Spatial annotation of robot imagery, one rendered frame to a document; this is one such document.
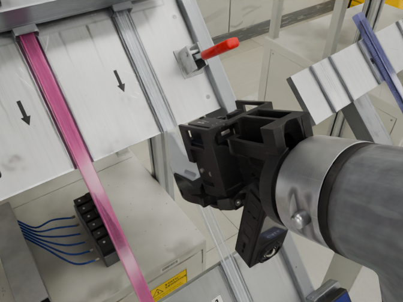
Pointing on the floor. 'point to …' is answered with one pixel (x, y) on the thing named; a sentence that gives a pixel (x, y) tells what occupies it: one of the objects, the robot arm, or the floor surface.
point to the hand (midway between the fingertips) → (186, 163)
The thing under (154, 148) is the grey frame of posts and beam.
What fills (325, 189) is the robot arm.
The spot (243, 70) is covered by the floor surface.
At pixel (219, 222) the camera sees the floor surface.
